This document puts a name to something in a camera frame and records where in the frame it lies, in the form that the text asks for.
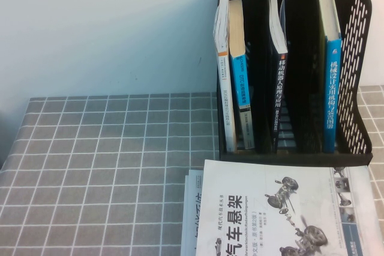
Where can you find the black mesh book stand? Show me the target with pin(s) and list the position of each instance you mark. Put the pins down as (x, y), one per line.
(300, 159)

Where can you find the white book orange-striped spine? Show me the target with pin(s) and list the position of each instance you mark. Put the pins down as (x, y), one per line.
(225, 88)

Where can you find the grey checked tablecloth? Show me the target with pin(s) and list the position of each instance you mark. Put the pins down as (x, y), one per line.
(105, 163)

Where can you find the white car suspension book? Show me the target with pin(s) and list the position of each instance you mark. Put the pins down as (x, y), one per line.
(240, 178)

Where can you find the dark navy robotics book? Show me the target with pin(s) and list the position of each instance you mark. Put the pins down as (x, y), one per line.
(280, 94)

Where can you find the white intelligent systems book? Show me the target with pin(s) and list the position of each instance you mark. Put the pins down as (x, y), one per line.
(192, 208)

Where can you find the blue-spine book yellowed pages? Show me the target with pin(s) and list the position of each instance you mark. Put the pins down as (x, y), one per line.
(240, 73)

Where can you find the blue hardcover mechanism book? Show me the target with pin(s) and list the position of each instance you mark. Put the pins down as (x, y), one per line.
(331, 103)

